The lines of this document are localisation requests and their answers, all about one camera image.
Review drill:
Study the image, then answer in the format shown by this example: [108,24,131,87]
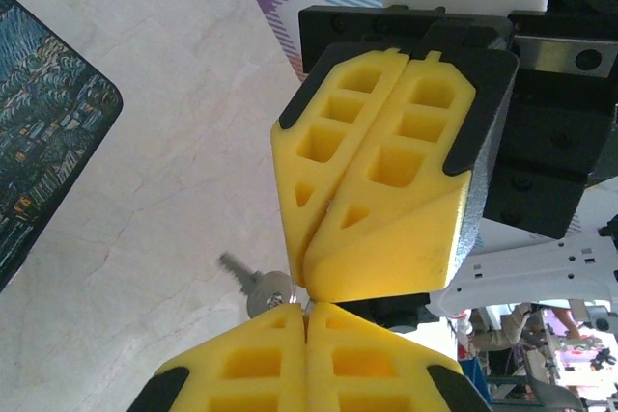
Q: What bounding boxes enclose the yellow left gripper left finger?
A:
[127,303,308,412]

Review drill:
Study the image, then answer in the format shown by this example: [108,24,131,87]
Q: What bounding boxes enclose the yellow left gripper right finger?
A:
[304,302,492,412]

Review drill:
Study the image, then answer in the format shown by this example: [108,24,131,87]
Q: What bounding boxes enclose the silver key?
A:
[218,251,296,321]

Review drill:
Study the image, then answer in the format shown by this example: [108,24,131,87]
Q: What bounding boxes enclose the person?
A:
[470,302,535,374]
[545,306,584,341]

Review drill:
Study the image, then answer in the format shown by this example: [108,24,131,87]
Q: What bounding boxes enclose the black box starry night print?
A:
[0,0,125,293]

